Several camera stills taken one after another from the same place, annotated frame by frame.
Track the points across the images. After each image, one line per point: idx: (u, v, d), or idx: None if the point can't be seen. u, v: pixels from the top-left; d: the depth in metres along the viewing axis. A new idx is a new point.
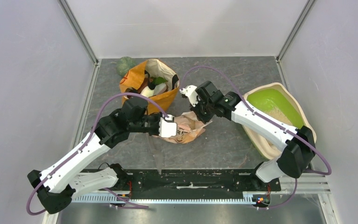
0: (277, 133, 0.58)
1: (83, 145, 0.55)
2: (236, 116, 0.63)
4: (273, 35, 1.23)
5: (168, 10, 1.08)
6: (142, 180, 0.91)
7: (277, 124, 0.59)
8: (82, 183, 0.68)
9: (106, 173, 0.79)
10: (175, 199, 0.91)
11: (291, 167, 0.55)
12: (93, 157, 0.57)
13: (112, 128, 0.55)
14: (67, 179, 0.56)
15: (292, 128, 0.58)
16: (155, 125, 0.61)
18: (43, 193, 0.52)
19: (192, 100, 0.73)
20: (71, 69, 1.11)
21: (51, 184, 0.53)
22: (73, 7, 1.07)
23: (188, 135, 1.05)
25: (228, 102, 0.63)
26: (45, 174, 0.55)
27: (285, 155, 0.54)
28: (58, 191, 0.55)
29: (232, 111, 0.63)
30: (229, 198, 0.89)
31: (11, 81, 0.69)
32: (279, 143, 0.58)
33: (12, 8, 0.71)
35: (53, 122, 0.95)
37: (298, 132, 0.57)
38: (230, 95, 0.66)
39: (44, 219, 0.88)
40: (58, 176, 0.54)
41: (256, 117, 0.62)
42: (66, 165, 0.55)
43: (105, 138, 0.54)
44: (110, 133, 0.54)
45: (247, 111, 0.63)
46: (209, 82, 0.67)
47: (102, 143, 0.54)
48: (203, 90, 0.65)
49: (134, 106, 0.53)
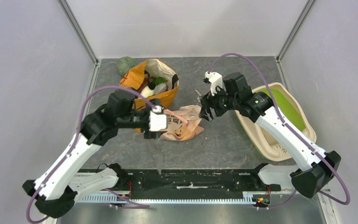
0: (304, 153, 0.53)
1: (72, 148, 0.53)
2: (264, 122, 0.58)
4: (273, 35, 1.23)
5: (168, 10, 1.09)
6: (142, 180, 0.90)
7: (306, 143, 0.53)
8: (82, 185, 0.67)
9: (106, 173, 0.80)
10: (172, 199, 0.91)
11: (307, 189, 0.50)
12: (84, 157, 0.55)
13: (98, 125, 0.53)
14: (64, 183, 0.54)
15: (321, 150, 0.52)
16: (145, 120, 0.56)
18: (39, 202, 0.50)
19: (212, 84, 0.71)
20: (71, 69, 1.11)
21: (47, 191, 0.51)
22: (73, 7, 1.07)
23: (186, 129, 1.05)
25: (258, 105, 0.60)
26: (39, 183, 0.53)
27: (307, 177, 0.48)
28: (56, 197, 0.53)
29: (261, 116, 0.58)
30: (229, 198, 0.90)
31: (11, 81, 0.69)
32: (304, 163, 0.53)
33: (12, 9, 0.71)
35: (53, 122, 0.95)
37: (327, 157, 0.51)
38: (261, 96, 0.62)
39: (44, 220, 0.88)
40: (51, 183, 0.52)
41: (285, 129, 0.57)
42: (58, 172, 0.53)
43: (92, 137, 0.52)
44: (97, 129, 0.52)
45: (277, 119, 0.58)
46: (242, 75, 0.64)
47: (91, 143, 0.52)
48: (235, 81, 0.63)
49: (120, 99, 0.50)
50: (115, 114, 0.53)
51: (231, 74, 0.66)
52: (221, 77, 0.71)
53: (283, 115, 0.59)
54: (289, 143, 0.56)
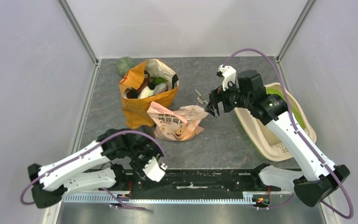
0: (313, 164, 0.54)
1: (86, 152, 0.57)
2: (277, 127, 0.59)
4: (273, 35, 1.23)
5: (168, 10, 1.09)
6: (142, 180, 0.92)
7: (317, 155, 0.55)
8: (76, 182, 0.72)
9: (105, 174, 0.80)
10: (175, 199, 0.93)
11: (311, 199, 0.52)
12: (90, 165, 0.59)
13: (116, 143, 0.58)
14: (63, 178, 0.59)
15: (331, 163, 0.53)
16: (144, 159, 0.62)
18: (37, 189, 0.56)
19: (225, 79, 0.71)
20: (71, 69, 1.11)
21: (47, 181, 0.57)
22: (73, 7, 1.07)
23: (186, 129, 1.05)
25: (271, 108, 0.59)
26: (44, 171, 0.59)
27: (313, 188, 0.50)
28: (51, 188, 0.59)
29: (275, 121, 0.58)
30: (229, 198, 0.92)
31: (11, 80, 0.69)
32: (311, 174, 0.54)
33: (12, 8, 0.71)
35: (53, 122, 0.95)
37: (336, 170, 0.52)
38: (276, 99, 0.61)
39: (43, 220, 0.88)
40: (54, 176, 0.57)
41: (297, 136, 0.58)
42: (64, 168, 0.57)
43: (107, 150, 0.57)
44: (114, 147, 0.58)
45: (290, 126, 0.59)
46: (259, 74, 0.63)
47: (104, 155, 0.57)
48: (251, 80, 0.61)
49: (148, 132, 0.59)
50: (133, 143, 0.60)
51: (247, 72, 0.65)
52: (234, 72, 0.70)
53: (295, 122, 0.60)
54: (298, 151, 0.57)
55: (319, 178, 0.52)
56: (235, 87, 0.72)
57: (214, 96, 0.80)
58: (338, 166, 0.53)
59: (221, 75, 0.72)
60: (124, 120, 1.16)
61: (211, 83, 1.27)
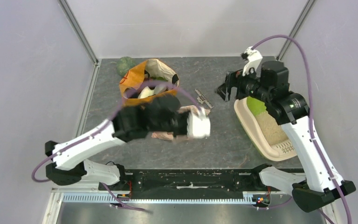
0: (320, 175, 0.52)
1: (98, 131, 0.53)
2: (293, 131, 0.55)
4: (273, 35, 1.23)
5: (168, 10, 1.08)
6: (142, 180, 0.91)
7: (328, 167, 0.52)
8: (93, 169, 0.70)
9: (112, 170, 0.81)
10: (175, 199, 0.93)
11: (307, 205, 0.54)
12: (102, 146, 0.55)
13: (129, 122, 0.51)
14: (77, 158, 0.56)
15: (339, 178, 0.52)
16: (183, 123, 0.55)
18: (50, 167, 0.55)
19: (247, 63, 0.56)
20: (71, 69, 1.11)
21: (59, 161, 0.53)
22: (73, 7, 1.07)
23: None
25: (292, 110, 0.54)
26: (57, 149, 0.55)
27: (314, 199, 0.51)
28: (66, 168, 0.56)
29: (292, 125, 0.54)
30: (229, 198, 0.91)
31: (12, 80, 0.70)
32: (315, 184, 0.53)
33: (12, 8, 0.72)
35: (53, 122, 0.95)
37: (343, 185, 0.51)
38: (298, 99, 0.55)
39: (44, 219, 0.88)
40: (66, 155, 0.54)
41: (310, 144, 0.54)
42: (76, 147, 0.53)
43: (119, 132, 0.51)
44: (127, 126, 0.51)
45: (306, 132, 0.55)
46: (286, 68, 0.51)
47: (115, 136, 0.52)
48: (278, 74, 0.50)
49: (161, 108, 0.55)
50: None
51: (277, 64, 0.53)
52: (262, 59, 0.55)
53: (313, 128, 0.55)
54: (308, 159, 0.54)
55: (323, 191, 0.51)
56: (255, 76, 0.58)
57: (228, 80, 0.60)
58: (345, 181, 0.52)
59: (244, 55, 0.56)
60: None
61: (211, 83, 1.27)
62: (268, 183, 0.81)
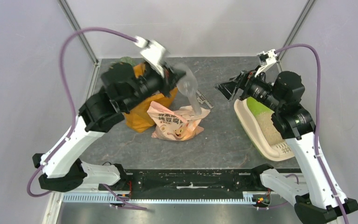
0: (324, 192, 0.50)
1: (71, 132, 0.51)
2: (296, 145, 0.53)
4: (273, 35, 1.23)
5: (168, 10, 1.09)
6: (142, 180, 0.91)
7: (332, 184, 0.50)
8: (92, 170, 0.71)
9: (111, 169, 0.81)
10: (175, 199, 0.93)
11: (310, 221, 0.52)
12: (84, 143, 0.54)
13: (98, 111, 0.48)
14: (65, 164, 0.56)
15: (342, 195, 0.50)
16: (157, 78, 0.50)
18: (42, 179, 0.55)
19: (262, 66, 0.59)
20: (70, 69, 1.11)
21: (48, 171, 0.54)
22: (73, 7, 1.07)
23: (186, 129, 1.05)
25: (297, 125, 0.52)
26: (43, 160, 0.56)
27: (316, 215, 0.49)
28: (59, 174, 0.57)
29: (296, 140, 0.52)
30: (229, 198, 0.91)
31: (12, 80, 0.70)
32: (318, 201, 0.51)
33: (12, 8, 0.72)
35: (52, 122, 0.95)
37: (346, 204, 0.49)
38: (303, 114, 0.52)
39: (44, 219, 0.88)
40: (52, 163, 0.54)
41: (314, 160, 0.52)
42: (58, 153, 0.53)
43: (90, 125, 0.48)
44: (97, 115, 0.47)
45: (311, 148, 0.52)
46: (303, 87, 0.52)
47: (89, 130, 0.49)
48: (293, 94, 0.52)
49: (112, 82, 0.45)
50: (116, 98, 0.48)
51: (293, 79, 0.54)
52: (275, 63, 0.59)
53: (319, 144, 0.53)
54: (311, 175, 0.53)
55: (326, 208, 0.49)
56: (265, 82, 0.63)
57: (240, 81, 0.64)
58: (349, 199, 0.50)
59: (261, 59, 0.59)
60: (123, 120, 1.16)
61: (211, 83, 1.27)
62: (267, 184, 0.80)
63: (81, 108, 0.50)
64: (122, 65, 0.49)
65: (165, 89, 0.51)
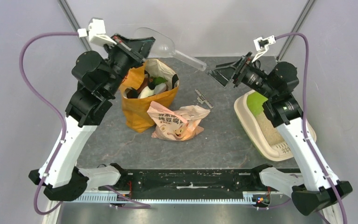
0: (315, 174, 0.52)
1: (65, 133, 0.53)
2: (285, 130, 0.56)
4: (273, 35, 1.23)
5: (168, 10, 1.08)
6: (142, 180, 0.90)
7: (322, 166, 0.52)
8: (92, 173, 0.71)
9: (109, 169, 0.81)
10: (175, 199, 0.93)
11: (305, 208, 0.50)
12: (81, 142, 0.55)
13: (86, 103, 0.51)
14: (68, 168, 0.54)
15: (334, 177, 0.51)
16: (127, 58, 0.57)
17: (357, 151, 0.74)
18: (47, 191, 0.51)
19: (260, 52, 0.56)
20: (70, 69, 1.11)
21: (52, 179, 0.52)
22: (73, 6, 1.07)
23: (186, 129, 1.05)
25: (285, 112, 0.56)
26: (43, 172, 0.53)
27: (309, 198, 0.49)
28: (64, 182, 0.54)
29: (286, 125, 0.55)
30: (229, 198, 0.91)
31: (12, 81, 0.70)
32: (311, 184, 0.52)
33: (12, 9, 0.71)
35: (52, 122, 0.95)
37: (338, 185, 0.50)
38: (291, 102, 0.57)
39: (44, 219, 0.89)
40: (54, 171, 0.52)
41: (304, 144, 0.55)
42: (57, 158, 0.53)
43: (82, 119, 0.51)
44: (86, 108, 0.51)
45: (300, 132, 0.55)
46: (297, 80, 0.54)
47: (82, 125, 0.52)
48: (288, 87, 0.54)
49: (85, 73, 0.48)
50: (97, 87, 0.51)
51: (289, 72, 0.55)
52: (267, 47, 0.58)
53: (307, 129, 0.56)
54: (303, 158, 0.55)
55: (318, 190, 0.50)
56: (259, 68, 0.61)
57: (239, 67, 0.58)
58: (341, 181, 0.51)
59: (259, 45, 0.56)
60: (123, 120, 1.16)
61: (211, 83, 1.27)
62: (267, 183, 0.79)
63: (67, 109, 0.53)
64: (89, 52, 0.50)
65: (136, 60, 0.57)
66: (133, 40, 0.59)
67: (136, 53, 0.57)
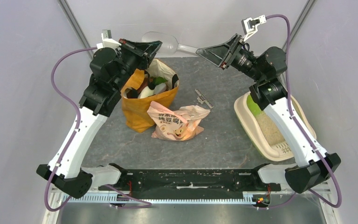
0: (304, 149, 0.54)
1: (79, 122, 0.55)
2: (272, 110, 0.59)
4: (273, 35, 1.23)
5: (168, 10, 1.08)
6: (142, 180, 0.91)
7: (310, 140, 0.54)
8: (95, 171, 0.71)
9: (109, 168, 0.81)
10: (175, 199, 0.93)
11: (299, 185, 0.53)
12: (92, 133, 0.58)
13: (100, 95, 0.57)
14: (78, 160, 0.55)
15: (322, 150, 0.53)
16: (134, 57, 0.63)
17: None
18: (59, 181, 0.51)
19: (251, 31, 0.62)
20: (70, 69, 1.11)
21: (65, 169, 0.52)
22: (73, 7, 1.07)
23: (186, 129, 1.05)
25: (270, 93, 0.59)
26: (53, 164, 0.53)
27: (302, 172, 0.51)
28: (73, 175, 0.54)
29: (271, 105, 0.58)
30: (229, 198, 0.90)
31: (13, 81, 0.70)
32: (302, 159, 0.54)
33: (12, 9, 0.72)
35: (51, 122, 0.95)
37: (327, 157, 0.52)
38: (275, 85, 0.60)
39: (44, 220, 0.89)
40: (66, 161, 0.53)
41: (291, 122, 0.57)
42: (71, 149, 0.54)
43: (97, 108, 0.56)
44: (101, 99, 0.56)
45: (285, 111, 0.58)
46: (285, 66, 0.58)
47: (97, 114, 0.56)
48: (277, 73, 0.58)
49: (102, 66, 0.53)
50: (109, 80, 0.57)
51: (278, 57, 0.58)
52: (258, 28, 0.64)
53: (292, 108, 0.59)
54: (291, 136, 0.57)
55: (308, 163, 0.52)
56: (248, 51, 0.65)
57: (233, 46, 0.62)
58: (329, 154, 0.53)
59: (250, 25, 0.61)
60: (124, 120, 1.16)
61: (211, 83, 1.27)
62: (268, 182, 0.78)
63: (81, 101, 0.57)
64: (102, 50, 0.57)
65: (144, 59, 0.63)
66: (139, 43, 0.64)
67: (139, 51, 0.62)
